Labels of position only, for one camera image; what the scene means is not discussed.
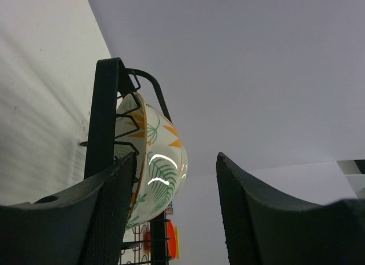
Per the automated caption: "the orange bowl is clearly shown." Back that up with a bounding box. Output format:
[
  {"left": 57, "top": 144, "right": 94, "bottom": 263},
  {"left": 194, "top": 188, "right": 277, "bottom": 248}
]
[{"left": 144, "top": 221, "right": 175, "bottom": 259}]

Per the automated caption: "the green bowl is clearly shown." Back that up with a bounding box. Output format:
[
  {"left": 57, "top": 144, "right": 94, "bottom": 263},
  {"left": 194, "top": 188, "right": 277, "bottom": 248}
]
[{"left": 174, "top": 226, "right": 180, "bottom": 259}]

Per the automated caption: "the red patterned bowl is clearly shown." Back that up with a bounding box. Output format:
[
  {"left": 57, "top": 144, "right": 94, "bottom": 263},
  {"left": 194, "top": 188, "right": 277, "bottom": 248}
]
[{"left": 165, "top": 202, "right": 174, "bottom": 215}]

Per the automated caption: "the black wire dish rack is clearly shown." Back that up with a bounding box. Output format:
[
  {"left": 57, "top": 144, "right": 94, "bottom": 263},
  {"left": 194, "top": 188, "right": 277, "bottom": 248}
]
[{"left": 80, "top": 58, "right": 172, "bottom": 264}]

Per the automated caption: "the white bowl leaf pattern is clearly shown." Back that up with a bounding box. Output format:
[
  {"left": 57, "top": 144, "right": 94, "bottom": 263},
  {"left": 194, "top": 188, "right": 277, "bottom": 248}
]
[{"left": 114, "top": 92, "right": 188, "bottom": 229}]

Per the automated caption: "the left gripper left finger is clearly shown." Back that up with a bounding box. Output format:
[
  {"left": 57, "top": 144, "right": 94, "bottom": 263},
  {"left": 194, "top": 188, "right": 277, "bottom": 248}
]
[{"left": 1, "top": 152, "right": 136, "bottom": 264}]

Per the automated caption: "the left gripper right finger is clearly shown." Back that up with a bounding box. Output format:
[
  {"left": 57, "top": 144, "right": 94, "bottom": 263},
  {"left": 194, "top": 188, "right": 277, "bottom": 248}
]
[{"left": 216, "top": 153, "right": 364, "bottom": 264}]

